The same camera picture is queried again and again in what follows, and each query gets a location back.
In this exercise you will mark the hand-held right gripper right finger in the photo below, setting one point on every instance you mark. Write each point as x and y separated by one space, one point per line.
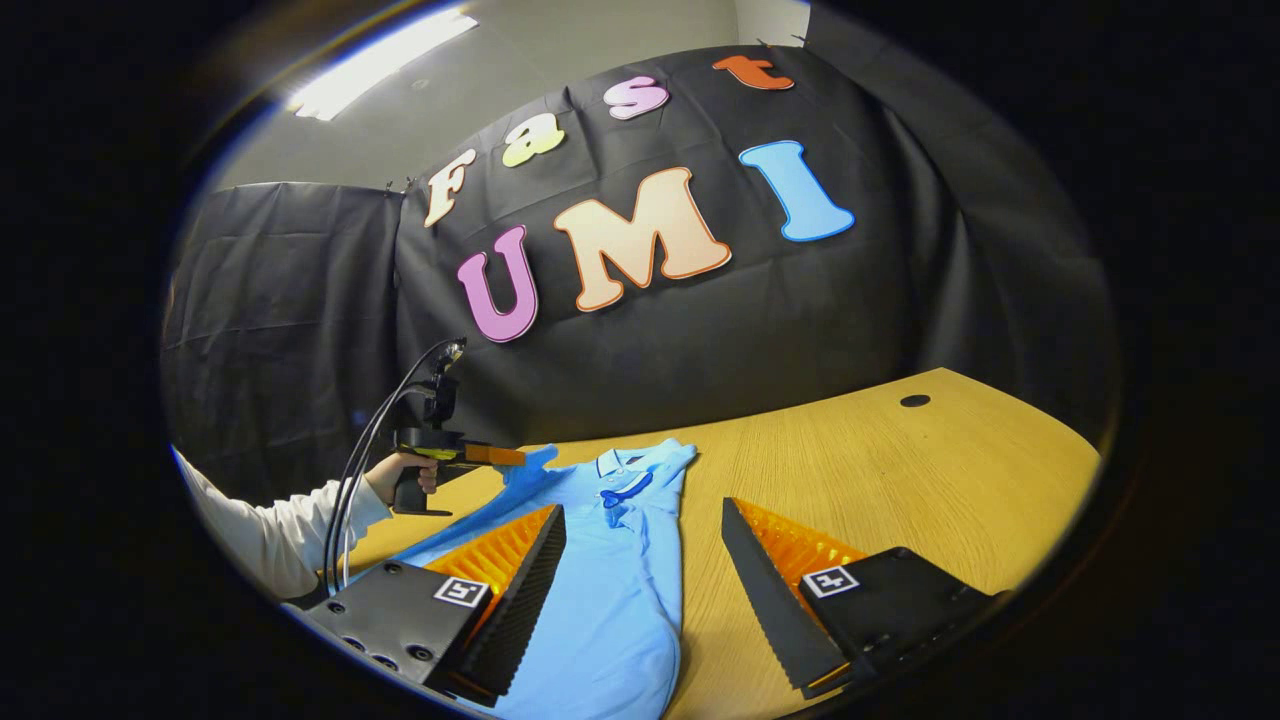
775 610

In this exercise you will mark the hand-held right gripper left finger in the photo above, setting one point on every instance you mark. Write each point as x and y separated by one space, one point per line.
515 610

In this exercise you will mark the light blue polo T-shirt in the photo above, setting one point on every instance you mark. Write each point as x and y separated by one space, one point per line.
620 600

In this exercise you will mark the round black table grommet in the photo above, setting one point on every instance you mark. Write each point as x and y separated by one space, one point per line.
914 400

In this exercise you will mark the black backdrop cloth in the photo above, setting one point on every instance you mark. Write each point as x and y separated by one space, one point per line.
750 330

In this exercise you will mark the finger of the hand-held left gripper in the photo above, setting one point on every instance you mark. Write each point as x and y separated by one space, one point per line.
495 455

